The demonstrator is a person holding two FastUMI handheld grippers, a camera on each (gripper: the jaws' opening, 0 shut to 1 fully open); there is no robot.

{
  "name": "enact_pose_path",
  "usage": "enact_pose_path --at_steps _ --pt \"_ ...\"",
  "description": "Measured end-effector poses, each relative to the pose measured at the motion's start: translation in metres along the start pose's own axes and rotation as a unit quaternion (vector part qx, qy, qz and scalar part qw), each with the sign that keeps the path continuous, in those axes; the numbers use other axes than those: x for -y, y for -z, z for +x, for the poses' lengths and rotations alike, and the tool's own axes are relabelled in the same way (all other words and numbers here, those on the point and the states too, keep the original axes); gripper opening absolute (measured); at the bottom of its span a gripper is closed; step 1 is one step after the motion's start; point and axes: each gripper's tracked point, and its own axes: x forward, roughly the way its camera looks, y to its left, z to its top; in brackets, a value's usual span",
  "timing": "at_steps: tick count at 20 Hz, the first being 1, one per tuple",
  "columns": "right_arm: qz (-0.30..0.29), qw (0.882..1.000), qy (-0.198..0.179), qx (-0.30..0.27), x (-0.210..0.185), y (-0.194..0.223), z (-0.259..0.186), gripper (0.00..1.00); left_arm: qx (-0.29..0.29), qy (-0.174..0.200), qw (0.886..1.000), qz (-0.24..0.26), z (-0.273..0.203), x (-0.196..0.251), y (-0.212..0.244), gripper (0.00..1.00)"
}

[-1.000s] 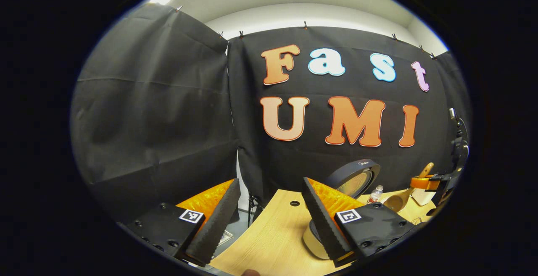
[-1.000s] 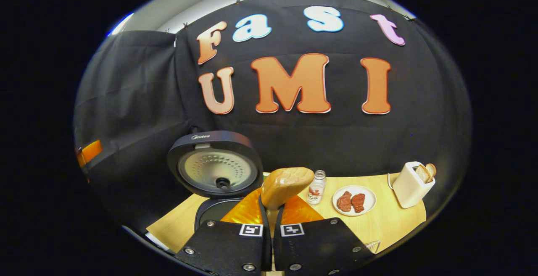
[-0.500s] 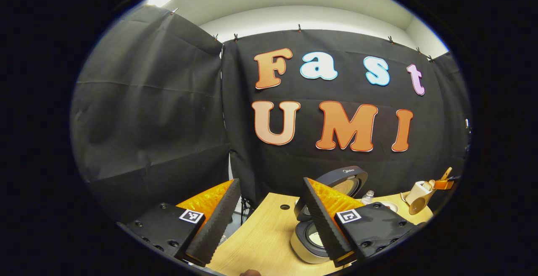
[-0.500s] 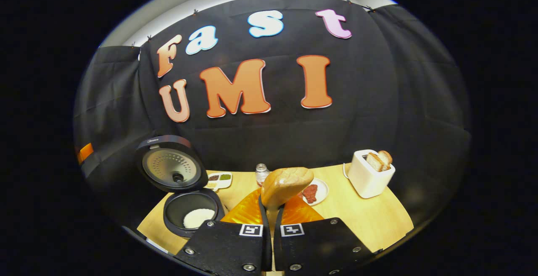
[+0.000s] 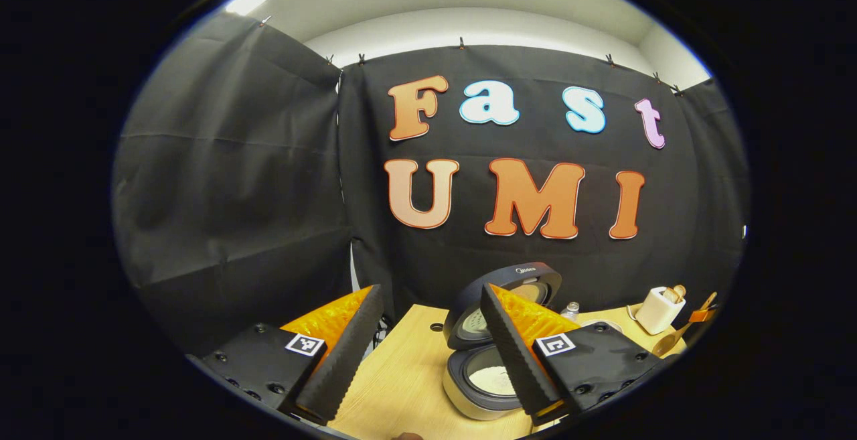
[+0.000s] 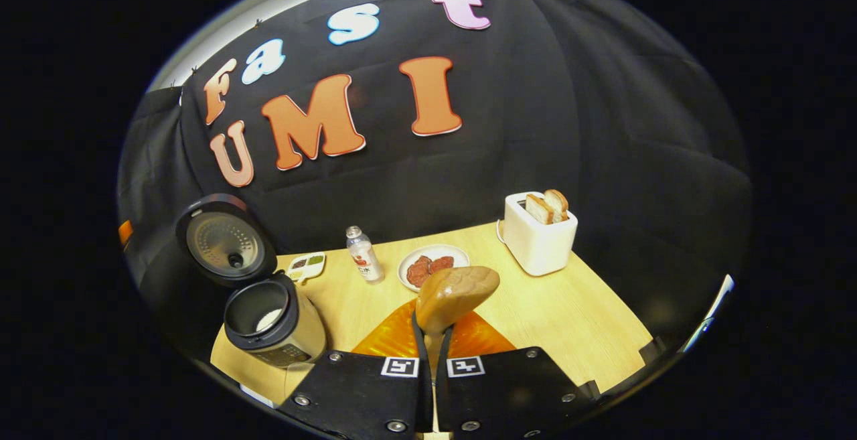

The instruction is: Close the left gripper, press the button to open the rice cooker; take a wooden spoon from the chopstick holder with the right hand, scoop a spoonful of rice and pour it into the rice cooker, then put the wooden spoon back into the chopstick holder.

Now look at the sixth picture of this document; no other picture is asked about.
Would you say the black and cream rice cooker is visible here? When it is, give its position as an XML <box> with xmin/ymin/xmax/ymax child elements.
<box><xmin>175</xmin><ymin>192</ymin><xmax>327</xmax><ymax>368</ymax></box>

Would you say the wooden spoon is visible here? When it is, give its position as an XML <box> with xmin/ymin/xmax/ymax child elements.
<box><xmin>415</xmin><ymin>266</ymin><xmax>501</xmax><ymax>377</ymax></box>

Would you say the white divided sauce dish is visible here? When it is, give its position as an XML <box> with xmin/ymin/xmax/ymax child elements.
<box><xmin>287</xmin><ymin>251</ymin><xmax>327</xmax><ymax>283</ymax></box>

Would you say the white round plate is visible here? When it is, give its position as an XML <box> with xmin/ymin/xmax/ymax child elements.
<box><xmin>398</xmin><ymin>244</ymin><xmax>471</xmax><ymax>292</ymax></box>

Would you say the black backdrop cloth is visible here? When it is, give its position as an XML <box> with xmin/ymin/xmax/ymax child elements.
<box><xmin>117</xmin><ymin>0</ymin><xmax>754</xmax><ymax>367</ymax></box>

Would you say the toasted bread slice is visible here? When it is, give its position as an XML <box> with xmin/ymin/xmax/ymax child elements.
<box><xmin>544</xmin><ymin>189</ymin><xmax>570</xmax><ymax>222</ymax></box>
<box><xmin>526</xmin><ymin>194</ymin><xmax>554</xmax><ymax>225</ymax></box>

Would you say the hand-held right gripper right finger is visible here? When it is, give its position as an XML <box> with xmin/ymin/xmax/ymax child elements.
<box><xmin>435</xmin><ymin>309</ymin><xmax>600</xmax><ymax>440</ymax></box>

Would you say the small clear drink bottle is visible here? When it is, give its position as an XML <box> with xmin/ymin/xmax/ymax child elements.
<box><xmin>345</xmin><ymin>226</ymin><xmax>386</xmax><ymax>285</ymax></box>

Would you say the white toaster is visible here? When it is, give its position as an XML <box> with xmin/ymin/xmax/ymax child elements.
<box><xmin>502</xmin><ymin>191</ymin><xmax>578</xmax><ymax>277</ymax></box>

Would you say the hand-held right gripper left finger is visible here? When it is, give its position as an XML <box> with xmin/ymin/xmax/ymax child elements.
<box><xmin>278</xmin><ymin>299</ymin><xmax>435</xmax><ymax>440</ymax></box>

